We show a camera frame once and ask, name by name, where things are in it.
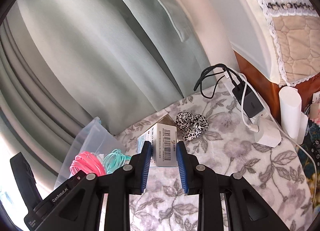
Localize teal hair ties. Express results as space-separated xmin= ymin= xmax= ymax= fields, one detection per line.
xmin=102 ymin=148 xmax=132 ymax=174

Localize beige quilted lace cover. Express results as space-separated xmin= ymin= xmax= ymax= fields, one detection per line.
xmin=235 ymin=0 xmax=320 ymax=87

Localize white charger plug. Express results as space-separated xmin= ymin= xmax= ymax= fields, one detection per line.
xmin=254 ymin=117 xmax=281 ymax=148

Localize pink hair ties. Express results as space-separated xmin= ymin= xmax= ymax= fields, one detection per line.
xmin=69 ymin=151 xmax=107 ymax=177

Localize black cable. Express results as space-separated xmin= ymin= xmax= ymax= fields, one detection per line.
xmin=194 ymin=63 xmax=247 ymax=99

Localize white ear drops box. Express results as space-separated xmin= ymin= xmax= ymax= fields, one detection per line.
xmin=137 ymin=123 xmax=177 ymax=168

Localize floral fleece blanket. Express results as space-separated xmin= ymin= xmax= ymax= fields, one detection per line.
xmin=101 ymin=83 xmax=313 ymax=230

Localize white cable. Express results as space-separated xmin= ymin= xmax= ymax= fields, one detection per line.
xmin=223 ymin=69 xmax=318 ymax=189

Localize white paper roll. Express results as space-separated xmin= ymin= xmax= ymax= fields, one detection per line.
xmin=279 ymin=86 xmax=308 ymax=145

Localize black power adapter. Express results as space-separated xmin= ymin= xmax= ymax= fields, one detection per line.
xmin=232 ymin=83 xmax=264 ymax=118

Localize grey green curtain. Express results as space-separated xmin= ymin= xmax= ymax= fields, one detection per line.
xmin=1 ymin=0 xmax=209 ymax=187

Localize leopard print scrunchie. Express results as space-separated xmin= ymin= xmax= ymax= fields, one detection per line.
xmin=176 ymin=111 xmax=209 ymax=141

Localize clear plastic storage bin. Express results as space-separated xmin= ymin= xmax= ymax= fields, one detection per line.
xmin=54 ymin=117 xmax=126 ymax=188

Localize brown packing tape roll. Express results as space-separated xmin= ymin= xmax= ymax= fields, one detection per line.
xmin=157 ymin=114 xmax=176 ymax=126

